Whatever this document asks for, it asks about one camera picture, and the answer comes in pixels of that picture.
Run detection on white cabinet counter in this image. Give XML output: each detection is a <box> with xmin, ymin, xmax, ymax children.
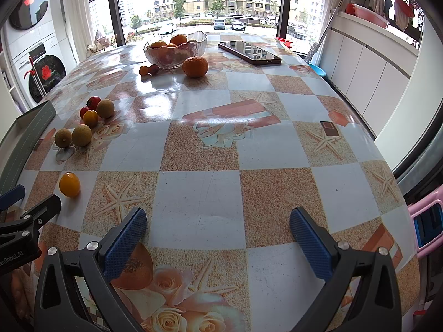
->
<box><xmin>320</xmin><ymin>12</ymin><xmax>419</xmax><ymax>135</ymax></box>

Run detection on blue plastic basin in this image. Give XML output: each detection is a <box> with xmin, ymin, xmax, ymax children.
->
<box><xmin>308</xmin><ymin>63</ymin><xmax>327</xmax><ymax>77</ymax></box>

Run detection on green-tan round fruit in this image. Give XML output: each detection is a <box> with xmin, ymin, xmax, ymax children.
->
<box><xmin>72</xmin><ymin>124</ymin><xmax>92</xmax><ymax>147</ymax></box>

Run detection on small yellow-orange tomato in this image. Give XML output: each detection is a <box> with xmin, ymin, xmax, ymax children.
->
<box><xmin>59</xmin><ymin>172</ymin><xmax>81</xmax><ymax>198</ymax></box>

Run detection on small orange kumquat by bowl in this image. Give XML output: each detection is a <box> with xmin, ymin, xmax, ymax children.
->
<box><xmin>139</xmin><ymin>66</ymin><xmax>149</xmax><ymax>76</ymax></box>

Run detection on yellow-orange small fruit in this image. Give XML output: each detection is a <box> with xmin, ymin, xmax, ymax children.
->
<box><xmin>82</xmin><ymin>110</ymin><xmax>99</xmax><ymax>129</ymax></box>

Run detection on black smartphone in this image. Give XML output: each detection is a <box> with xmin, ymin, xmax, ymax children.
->
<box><xmin>218</xmin><ymin>40</ymin><xmax>282</xmax><ymax>66</ymax></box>

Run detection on glass fruit bowl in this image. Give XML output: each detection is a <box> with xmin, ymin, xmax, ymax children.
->
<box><xmin>143</xmin><ymin>31</ymin><xmax>208</xmax><ymax>69</ymax></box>

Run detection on orange in bowl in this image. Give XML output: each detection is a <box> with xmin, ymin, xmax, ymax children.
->
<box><xmin>170</xmin><ymin>35</ymin><xmax>188</xmax><ymax>46</ymax></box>

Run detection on grey shallow box tray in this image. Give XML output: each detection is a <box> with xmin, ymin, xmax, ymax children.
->
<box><xmin>0</xmin><ymin>101</ymin><xmax>56</xmax><ymax>194</ymax></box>

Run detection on red plastic basin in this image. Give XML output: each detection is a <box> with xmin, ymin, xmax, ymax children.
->
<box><xmin>345</xmin><ymin>3</ymin><xmax>388</xmax><ymax>28</ymax></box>

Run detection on lower washing machine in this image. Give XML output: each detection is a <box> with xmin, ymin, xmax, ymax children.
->
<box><xmin>10</xmin><ymin>34</ymin><xmax>76</xmax><ymax>110</ymax></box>

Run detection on small brown-green fruit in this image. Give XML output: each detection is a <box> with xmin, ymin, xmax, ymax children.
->
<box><xmin>54</xmin><ymin>128</ymin><xmax>72</xmax><ymax>148</ymax></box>

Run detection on tan round fruit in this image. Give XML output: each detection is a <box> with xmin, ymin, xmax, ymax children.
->
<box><xmin>96</xmin><ymin>99</ymin><xmax>115</xmax><ymax>119</ymax></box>

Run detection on red-handled mop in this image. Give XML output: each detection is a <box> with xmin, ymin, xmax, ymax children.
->
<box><xmin>24</xmin><ymin>56</ymin><xmax>47</xmax><ymax>98</ymax></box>

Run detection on large orange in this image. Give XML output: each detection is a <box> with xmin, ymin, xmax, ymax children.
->
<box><xmin>182</xmin><ymin>56</ymin><xmax>209</xmax><ymax>79</ymax></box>

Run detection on pink plastic stool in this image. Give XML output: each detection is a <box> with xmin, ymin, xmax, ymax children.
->
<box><xmin>408</xmin><ymin>186</ymin><xmax>443</xmax><ymax>259</ymax></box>

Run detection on small red fruit by bowl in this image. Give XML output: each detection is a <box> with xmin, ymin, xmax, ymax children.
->
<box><xmin>148</xmin><ymin>64</ymin><xmax>160</xmax><ymax>76</ymax></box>

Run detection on upper dryer machine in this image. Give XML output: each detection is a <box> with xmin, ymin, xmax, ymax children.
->
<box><xmin>3</xmin><ymin>0</ymin><xmax>55</xmax><ymax>60</ymax></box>

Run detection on red cherry tomato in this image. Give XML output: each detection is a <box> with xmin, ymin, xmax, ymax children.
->
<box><xmin>79</xmin><ymin>106</ymin><xmax>89</xmax><ymax>118</ymax></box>
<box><xmin>86</xmin><ymin>96</ymin><xmax>101</xmax><ymax>110</ymax></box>

